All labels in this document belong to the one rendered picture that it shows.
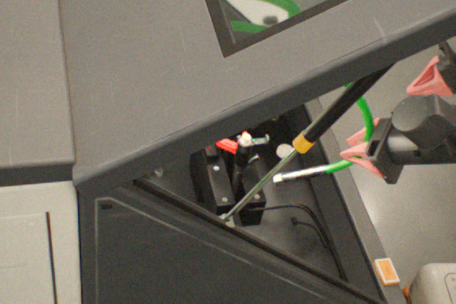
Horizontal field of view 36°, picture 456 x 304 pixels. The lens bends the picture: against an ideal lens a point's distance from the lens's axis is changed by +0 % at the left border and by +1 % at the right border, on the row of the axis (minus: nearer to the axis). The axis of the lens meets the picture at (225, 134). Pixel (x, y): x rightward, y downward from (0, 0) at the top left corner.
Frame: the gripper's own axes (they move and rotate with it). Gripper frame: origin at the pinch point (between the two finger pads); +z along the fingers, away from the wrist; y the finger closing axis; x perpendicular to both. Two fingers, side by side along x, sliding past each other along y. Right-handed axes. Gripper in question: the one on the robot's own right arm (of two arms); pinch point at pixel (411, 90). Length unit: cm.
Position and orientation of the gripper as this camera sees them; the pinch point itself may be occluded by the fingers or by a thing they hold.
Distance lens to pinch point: 133.2
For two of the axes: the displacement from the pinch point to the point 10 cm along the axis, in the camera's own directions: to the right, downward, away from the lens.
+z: -8.0, 3.8, 4.7
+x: -0.7, 7.1, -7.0
